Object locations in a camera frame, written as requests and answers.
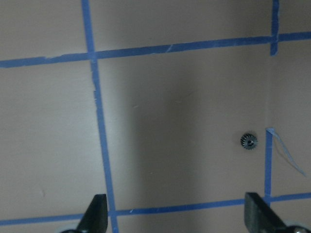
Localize small black gear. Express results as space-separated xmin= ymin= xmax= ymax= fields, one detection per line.
xmin=240 ymin=133 xmax=258 ymax=150

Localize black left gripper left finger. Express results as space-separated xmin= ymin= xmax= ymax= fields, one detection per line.
xmin=72 ymin=194 xmax=108 ymax=233

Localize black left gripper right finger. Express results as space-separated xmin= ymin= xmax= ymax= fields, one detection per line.
xmin=244 ymin=192 xmax=292 ymax=233

